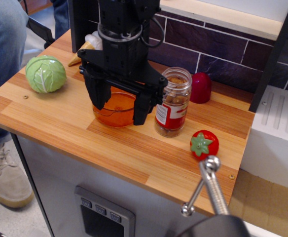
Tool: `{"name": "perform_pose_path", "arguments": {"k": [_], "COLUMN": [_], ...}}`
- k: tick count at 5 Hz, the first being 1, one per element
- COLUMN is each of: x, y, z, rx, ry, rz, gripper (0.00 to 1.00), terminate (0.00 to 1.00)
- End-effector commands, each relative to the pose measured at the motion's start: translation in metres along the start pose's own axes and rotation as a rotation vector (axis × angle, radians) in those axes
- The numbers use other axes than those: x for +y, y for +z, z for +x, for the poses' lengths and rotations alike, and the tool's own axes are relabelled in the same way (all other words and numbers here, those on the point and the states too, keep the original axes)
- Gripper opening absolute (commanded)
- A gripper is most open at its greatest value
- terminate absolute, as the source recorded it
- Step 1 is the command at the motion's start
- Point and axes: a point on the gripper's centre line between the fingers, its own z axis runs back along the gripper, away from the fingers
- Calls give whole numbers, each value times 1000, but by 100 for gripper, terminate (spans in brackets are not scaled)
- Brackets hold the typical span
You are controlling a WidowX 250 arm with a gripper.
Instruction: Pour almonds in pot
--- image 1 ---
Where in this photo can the white toy sink block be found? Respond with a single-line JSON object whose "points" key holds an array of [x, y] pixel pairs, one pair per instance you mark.
{"points": [[266, 152]]}

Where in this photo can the light wooden shelf board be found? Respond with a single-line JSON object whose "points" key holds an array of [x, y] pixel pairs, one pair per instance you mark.
{"points": [[224, 17]]}

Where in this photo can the orange transparent plastic pot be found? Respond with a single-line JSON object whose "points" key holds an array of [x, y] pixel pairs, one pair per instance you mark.
{"points": [[118, 111]]}

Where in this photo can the grey toy oven cabinet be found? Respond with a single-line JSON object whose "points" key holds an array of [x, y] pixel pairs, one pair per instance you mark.
{"points": [[55, 176]]}

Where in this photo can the beige suede shoe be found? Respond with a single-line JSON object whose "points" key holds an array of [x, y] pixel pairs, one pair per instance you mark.
{"points": [[15, 188]]}

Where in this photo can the dark red jar lid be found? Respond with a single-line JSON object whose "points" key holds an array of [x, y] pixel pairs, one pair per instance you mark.
{"points": [[201, 88]]}

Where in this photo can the clear jar of almonds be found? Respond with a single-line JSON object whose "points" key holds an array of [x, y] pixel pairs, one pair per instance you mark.
{"points": [[170, 115]]}

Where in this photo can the black chair base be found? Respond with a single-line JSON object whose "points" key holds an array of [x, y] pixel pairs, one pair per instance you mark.
{"points": [[31, 7]]}

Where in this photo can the black metal shelf post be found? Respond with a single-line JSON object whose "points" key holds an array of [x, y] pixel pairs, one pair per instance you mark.
{"points": [[270, 65]]}

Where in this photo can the black clamp base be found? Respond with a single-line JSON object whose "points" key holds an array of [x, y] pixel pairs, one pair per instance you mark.
{"points": [[218, 226]]}

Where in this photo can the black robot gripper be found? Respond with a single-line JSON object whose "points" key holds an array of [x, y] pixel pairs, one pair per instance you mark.
{"points": [[123, 63]]}

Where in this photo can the red toy strawberry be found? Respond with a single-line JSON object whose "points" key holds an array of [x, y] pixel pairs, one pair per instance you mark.
{"points": [[204, 143]]}

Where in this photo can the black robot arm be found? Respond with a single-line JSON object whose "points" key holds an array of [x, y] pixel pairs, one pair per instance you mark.
{"points": [[127, 19]]}

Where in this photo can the green toy cabbage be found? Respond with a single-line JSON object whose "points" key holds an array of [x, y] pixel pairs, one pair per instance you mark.
{"points": [[45, 74]]}

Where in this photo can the grey oven control panel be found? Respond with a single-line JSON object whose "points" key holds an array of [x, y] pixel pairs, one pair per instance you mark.
{"points": [[100, 217]]}

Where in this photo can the toy ice cream cone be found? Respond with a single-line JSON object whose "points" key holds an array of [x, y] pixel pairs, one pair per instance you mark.
{"points": [[93, 42]]}

